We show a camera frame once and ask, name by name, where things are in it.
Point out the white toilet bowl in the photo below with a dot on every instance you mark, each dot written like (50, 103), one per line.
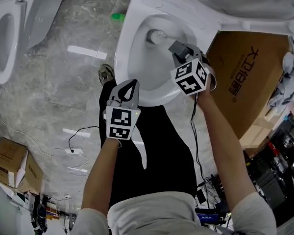
(152, 82)

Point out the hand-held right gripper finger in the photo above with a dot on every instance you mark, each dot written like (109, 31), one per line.
(178, 49)

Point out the black electronic equipment pile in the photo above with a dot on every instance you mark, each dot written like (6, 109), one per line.
(274, 177)

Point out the person's grey shirt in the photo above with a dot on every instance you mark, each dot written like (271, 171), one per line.
(156, 217)

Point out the person's right forearm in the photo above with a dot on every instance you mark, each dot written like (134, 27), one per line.
(225, 150)

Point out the white power strip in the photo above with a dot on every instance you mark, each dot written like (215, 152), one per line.
(74, 151)

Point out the person's right hand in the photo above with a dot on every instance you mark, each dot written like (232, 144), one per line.
(212, 81)

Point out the small blue display screen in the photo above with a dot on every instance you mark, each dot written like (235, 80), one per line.
(207, 217)

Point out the small brown cardboard box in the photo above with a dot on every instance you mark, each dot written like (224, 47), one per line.
(7, 159)

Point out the open brown cardboard box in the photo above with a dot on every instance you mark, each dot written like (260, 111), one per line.
(33, 175)

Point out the green plastic cap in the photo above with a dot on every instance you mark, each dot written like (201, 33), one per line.
(118, 17)

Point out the person's black trousers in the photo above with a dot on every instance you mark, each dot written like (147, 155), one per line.
(161, 150)

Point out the person's grey shoe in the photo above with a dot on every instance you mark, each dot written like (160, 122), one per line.
(106, 72)

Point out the white toilet with seat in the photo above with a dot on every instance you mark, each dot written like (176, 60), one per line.
(5, 38)

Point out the white toilet brush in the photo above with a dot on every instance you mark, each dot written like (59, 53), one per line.
(156, 36)

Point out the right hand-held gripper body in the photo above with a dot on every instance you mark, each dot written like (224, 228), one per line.
(189, 76)

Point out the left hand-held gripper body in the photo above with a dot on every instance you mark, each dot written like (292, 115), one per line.
(120, 124)

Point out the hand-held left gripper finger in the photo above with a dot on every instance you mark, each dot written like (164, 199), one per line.
(134, 99)

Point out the large brown cardboard box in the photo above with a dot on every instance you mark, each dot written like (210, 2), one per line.
(245, 82)

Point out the grey crumpled cloth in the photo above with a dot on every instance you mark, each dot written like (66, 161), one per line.
(290, 79)

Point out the person's left forearm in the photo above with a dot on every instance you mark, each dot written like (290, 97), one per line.
(100, 177)

